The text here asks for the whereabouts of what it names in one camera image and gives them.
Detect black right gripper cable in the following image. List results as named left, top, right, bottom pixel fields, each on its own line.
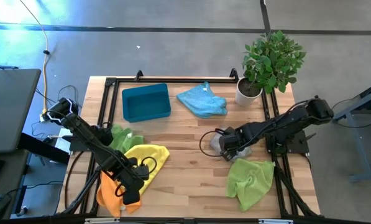
left=199, top=128, right=228, bottom=158

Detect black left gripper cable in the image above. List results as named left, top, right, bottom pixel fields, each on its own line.
left=114, top=156, right=158, bottom=198

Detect orange microfiber towel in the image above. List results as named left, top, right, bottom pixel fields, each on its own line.
left=96, top=170, right=142, bottom=218

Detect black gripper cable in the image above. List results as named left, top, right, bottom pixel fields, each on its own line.
left=199, top=128, right=228, bottom=158
left=114, top=156, right=158, bottom=198

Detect yellow plug power strip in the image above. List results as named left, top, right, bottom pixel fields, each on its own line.
left=39, top=108, right=51, bottom=123

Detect blue microfiber towel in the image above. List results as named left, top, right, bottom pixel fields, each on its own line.
left=176, top=81, right=228, bottom=119

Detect silver frame bracket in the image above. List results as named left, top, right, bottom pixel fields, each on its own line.
left=85, top=217, right=121, bottom=224
left=259, top=218, right=294, bottom=224

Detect grass green microfiber towel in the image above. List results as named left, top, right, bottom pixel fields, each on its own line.
left=109, top=124, right=145, bottom=155

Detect white power box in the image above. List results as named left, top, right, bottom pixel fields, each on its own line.
left=53, top=128, right=75, bottom=153

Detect black cable at stand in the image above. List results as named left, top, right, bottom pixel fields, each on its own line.
left=329, top=98, right=371, bottom=129

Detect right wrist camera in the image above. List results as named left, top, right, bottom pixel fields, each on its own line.
left=218, top=134, right=236, bottom=152

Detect thin black floor cable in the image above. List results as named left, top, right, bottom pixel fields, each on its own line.
left=31, top=85, right=83, bottom=139

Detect black aluminium table frame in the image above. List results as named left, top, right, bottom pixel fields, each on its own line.
left=57, top=67, right=322, bottom=224

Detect dark grey desk top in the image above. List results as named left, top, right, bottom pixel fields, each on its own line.
left=0, top=68, right=42, bottom=155

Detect black angled beam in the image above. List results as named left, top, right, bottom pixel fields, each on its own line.
left=17, top=133, right=71, bottom=165

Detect grey microfiber towel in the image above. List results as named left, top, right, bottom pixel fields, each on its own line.
left=209, top=130, right=253, bottom=162

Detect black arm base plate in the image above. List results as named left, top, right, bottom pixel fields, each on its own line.
left=68, top=133, right=107, bottom=153
left=265, top=129, right=310, bottom=155

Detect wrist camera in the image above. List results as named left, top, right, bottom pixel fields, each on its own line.
left=218, top=134, right=236, bottom=152
left=134, top=164, right=151, bottom=182

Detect green leafy plant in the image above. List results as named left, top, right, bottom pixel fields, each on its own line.
left=241, top=29, right=307, bottom=95

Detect teal plastic bin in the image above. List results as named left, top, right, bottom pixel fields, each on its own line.
left=121, top=83, right=172, bottom=123

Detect lime green microfiber towel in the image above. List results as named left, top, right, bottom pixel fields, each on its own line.
left=225, top=157, right=275, bottom=213

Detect white ribbed plant pot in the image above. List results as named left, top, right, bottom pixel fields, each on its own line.
left=235, top=77, right=263, bottom=107

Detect yellow microfiber towel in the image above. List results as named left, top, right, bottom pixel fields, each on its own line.
left=124, top=144, right=170, bottom=197

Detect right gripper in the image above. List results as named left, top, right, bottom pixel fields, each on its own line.
left=224, top=126, right=251, bottom=162

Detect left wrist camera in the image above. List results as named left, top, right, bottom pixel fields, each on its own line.
left=134, top=164, right=151, bottom=182

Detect grey desk with keyboard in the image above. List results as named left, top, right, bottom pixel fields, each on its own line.
left=0, top=149, right=30, bottom=220

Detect yellow floor cable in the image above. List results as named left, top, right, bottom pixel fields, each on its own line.
left=19, top=0, right=51, bottom=113

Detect grey metal stand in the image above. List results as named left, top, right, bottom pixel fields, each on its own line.
left=332, top=79, right=371, bottom=183

